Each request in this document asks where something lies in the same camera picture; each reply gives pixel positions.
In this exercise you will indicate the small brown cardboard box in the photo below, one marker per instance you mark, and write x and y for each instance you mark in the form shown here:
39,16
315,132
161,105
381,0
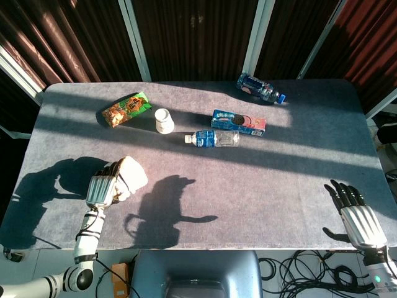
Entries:
120,277

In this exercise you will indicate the yellow striped plush toy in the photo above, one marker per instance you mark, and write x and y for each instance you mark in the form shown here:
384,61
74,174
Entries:
133,180

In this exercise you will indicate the clear water bottle blue label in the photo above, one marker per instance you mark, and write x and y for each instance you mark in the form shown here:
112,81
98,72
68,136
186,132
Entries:
214,138

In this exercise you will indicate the dark blue drink bottle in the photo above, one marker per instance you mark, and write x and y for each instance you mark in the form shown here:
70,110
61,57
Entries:
257,87

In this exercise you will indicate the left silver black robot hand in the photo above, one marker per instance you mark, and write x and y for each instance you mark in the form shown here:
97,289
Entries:
99,192

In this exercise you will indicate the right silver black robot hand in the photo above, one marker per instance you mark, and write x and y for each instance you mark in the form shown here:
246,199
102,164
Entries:
364,225

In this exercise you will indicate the green orange snack bag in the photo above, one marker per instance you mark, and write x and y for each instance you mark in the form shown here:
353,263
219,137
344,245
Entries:
127,108

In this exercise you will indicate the blue pink cookie box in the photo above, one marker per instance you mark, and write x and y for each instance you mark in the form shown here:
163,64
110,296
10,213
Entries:
239,122

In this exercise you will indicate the grey blue table cloth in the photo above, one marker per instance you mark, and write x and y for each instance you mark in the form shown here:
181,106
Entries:
248,186

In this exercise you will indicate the white paper cup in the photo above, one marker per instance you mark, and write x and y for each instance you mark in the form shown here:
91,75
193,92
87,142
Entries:
163,121

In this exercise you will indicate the white window frame post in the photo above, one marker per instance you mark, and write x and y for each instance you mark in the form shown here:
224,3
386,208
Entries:
18,73
321,40
135,40
256,37
383,104

